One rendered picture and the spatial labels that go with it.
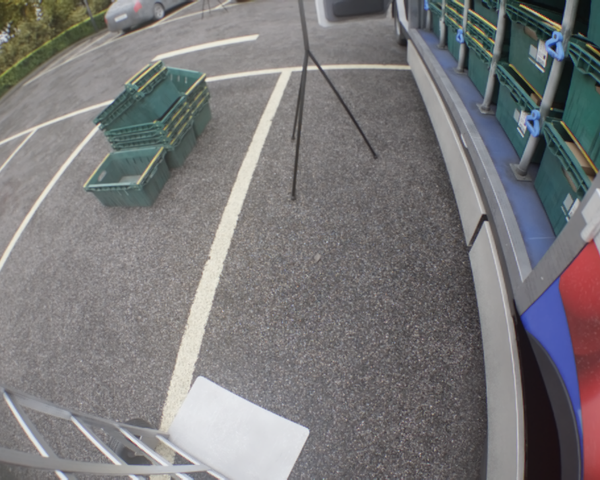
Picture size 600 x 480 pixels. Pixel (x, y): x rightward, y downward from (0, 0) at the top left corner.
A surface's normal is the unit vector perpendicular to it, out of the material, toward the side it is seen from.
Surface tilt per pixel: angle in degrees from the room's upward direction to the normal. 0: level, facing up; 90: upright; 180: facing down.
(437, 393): 0
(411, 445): 0
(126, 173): 85
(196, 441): 0
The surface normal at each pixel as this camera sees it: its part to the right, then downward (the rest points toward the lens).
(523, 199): -0.13, -0.60
